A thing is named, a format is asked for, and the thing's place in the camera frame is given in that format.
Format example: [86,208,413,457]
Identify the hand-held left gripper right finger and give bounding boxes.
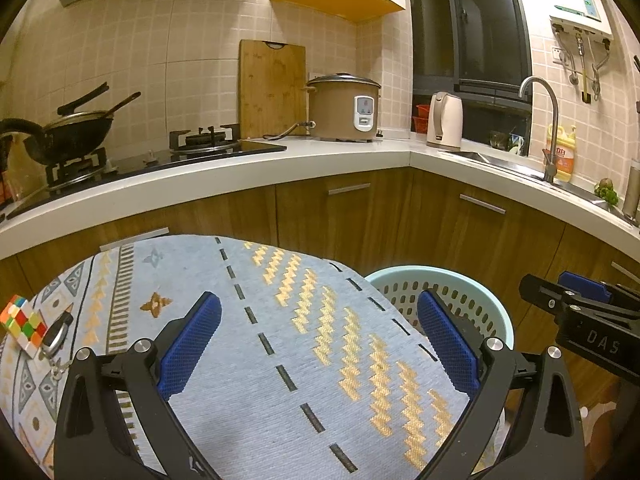
[390,289,587,480]

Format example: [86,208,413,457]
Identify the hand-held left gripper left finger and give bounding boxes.
[52,291,223,480]

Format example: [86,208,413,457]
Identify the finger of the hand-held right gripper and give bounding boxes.
[519,274,609,329]
[557,271,640,312]

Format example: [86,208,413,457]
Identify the light blue plastic basket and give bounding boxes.
[364,266,515,361]

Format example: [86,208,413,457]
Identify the blue patterned tablecloth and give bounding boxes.
[0,235,506,480]

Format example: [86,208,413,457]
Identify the leafy greens by sink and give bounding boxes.
[594,178,620,206]

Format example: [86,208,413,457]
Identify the grey cylindrical container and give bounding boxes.
[622,157,640,219]

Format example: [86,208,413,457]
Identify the yellow detergent bottle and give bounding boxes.
[545,122,577,185]

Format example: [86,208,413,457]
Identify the black car key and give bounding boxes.
[39,312,76,384]

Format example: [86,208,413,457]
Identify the steel kitchen sink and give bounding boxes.
[440,149,552,182]

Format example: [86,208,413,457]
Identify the colourful puzzle cube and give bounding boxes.
[0,294,49,360]

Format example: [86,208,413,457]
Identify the steel kitchen faucet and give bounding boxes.
[518,76,560,185]

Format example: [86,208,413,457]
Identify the black gas stove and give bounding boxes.
[0,125,289,222]

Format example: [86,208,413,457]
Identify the white electric kettle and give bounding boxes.
[426,91,464,152]

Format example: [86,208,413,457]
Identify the black wok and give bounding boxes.
[0,82,116,167]

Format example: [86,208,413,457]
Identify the dark cooking spatula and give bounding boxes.
[95,91,143,121]

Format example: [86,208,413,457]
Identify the brown rice cooker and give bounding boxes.
[302,73,383,144]

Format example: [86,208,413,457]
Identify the wooden cutting board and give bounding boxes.
[238,39,308,140]

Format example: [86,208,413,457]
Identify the dark kitchen window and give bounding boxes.
[406,0,534,152]

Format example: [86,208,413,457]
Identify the white water heater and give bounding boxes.
[542,0,614,42]

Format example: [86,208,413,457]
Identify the rice cooker power cord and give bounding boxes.
[262,119,319,141]

